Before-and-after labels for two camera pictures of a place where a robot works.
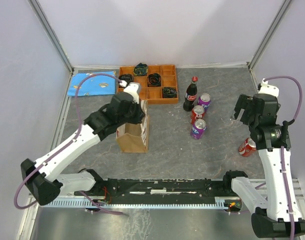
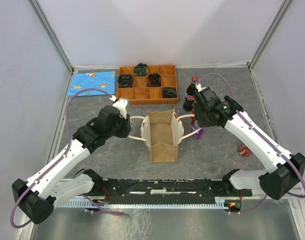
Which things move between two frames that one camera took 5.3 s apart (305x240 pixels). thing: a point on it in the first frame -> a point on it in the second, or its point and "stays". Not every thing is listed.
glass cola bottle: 191,95 stays
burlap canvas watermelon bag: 133,138 -> 162,131
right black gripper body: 278,108 -> 202,117
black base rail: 125,188 stays
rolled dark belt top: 140,69 stays
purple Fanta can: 198,128 stays
